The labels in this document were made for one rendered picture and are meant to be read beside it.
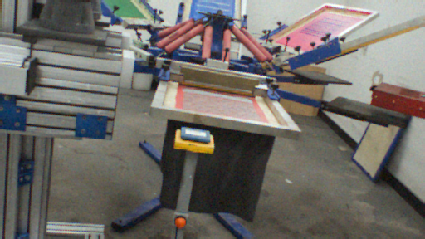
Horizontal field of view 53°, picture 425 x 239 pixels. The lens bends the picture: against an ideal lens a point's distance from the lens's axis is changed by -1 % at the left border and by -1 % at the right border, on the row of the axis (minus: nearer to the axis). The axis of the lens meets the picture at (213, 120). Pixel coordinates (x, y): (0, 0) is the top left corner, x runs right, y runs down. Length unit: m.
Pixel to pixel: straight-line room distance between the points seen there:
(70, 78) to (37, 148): 0.42
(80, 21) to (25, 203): 0.75
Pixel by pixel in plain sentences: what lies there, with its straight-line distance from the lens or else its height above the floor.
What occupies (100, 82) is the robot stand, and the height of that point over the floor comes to 1.13.
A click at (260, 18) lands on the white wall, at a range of 6.36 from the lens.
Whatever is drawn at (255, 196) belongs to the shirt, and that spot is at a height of 0.65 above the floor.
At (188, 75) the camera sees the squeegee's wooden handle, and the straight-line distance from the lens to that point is 2.18.
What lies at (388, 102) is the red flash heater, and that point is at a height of 1.05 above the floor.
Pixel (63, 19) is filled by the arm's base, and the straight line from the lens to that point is 1.23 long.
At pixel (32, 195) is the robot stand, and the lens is 1.68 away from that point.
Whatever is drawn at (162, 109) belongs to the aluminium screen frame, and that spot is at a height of 0.98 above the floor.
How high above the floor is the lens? 1.41
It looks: 16 degrees down
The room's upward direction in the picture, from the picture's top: 11 degrees clockwise
